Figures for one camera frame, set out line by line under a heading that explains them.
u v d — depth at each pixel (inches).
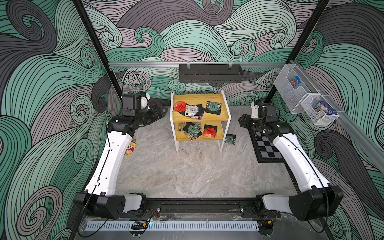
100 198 14.4
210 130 33.8
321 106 26.2
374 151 19.8
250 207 29.0
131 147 37.4
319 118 24.9
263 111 22.9
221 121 35.4
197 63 36.5
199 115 28.0
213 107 29.4
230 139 39.5
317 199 14.6
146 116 23.2
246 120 26.9
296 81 32.8
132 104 19.8
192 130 33.5
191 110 28.6
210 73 37.7
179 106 29.4
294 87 30.7
